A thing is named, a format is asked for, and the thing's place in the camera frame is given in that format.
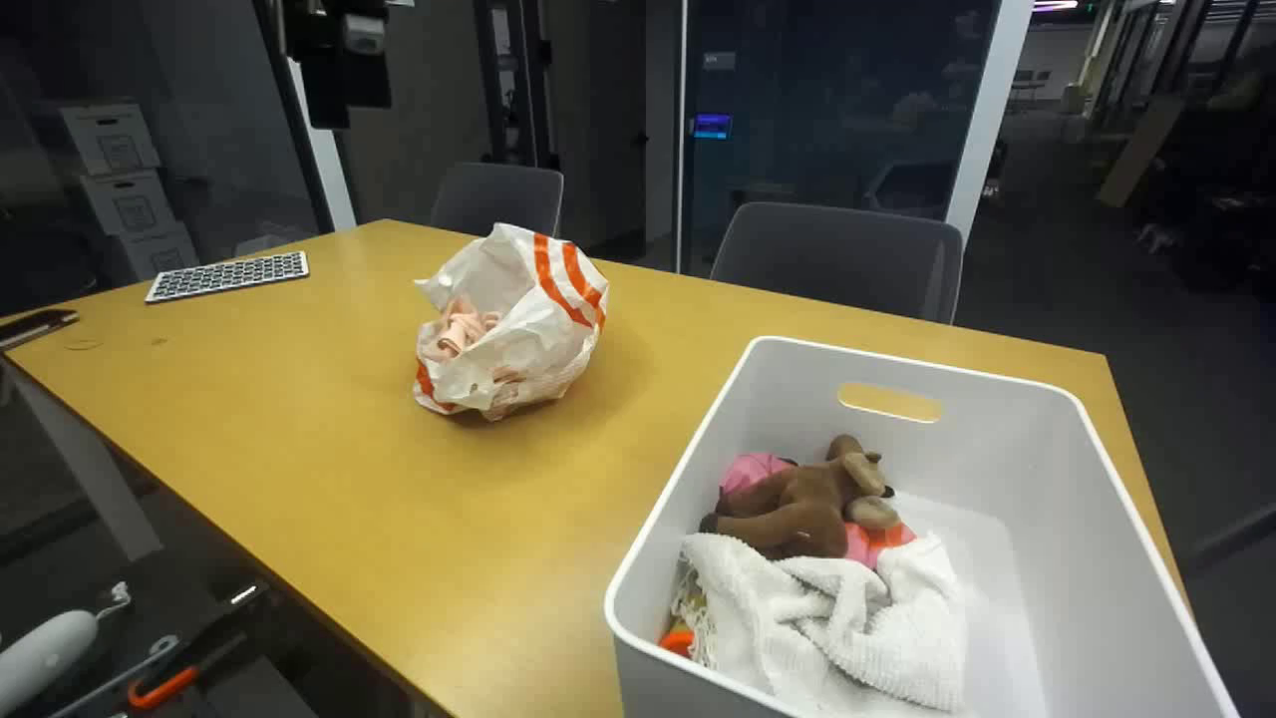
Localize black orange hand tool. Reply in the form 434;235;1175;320
123;588;264;716

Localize white towel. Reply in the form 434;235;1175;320
681;536;969;718

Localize grey office chair right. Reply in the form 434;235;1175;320
711;201;963;324

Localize brown plush toy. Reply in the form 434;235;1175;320
703;434;905;560

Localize pink cloth in box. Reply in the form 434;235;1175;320
717;451;790;495

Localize white electric toothbrush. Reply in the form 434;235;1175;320
0;584;130;718

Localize orange item in box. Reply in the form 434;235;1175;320
656;625;695;659

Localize white orange plastic bag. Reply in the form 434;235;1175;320
409;224;608;419

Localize stacked white cardboard boxes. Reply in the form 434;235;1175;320
61;103;196;276

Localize grey office chair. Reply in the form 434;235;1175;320
432;164;567;235
711;201;963;324

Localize pink clothing item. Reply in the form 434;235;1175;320
432;309;497;358

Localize white keyboard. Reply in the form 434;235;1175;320
148;253;309;304

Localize grey office chair left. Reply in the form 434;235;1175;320
432;164;567;235

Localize black pen on table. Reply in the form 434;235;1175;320
0;309;81;350

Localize white plastic storage box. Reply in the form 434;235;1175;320
604;336;1234;718

